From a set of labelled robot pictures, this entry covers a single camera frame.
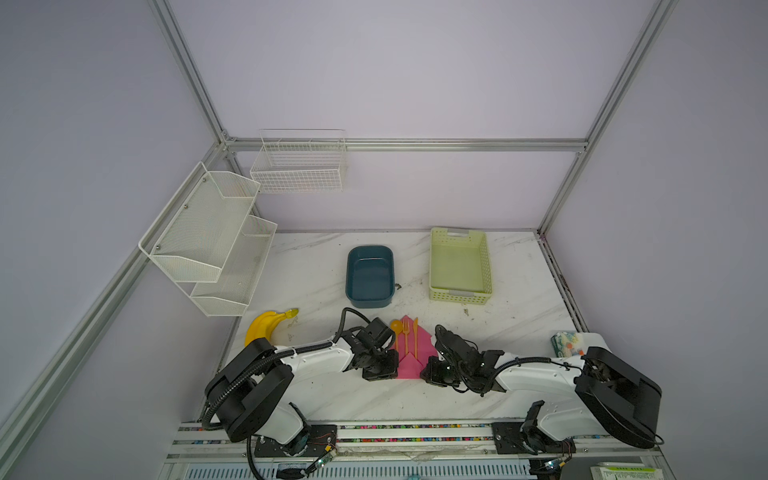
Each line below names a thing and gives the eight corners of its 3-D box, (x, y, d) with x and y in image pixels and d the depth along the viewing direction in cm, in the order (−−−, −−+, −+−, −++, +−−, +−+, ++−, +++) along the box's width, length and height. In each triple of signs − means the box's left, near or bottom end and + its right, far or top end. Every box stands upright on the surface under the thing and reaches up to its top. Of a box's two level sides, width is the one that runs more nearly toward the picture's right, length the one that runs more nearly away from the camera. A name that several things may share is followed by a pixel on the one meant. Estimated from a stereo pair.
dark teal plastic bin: (343, 310, 100) (341, 299, 95) (350, 256, 116) (348, 245, 111) (394, 310, 100) (394, 299, 95) (394, 256, 116) (394, 245, 111)
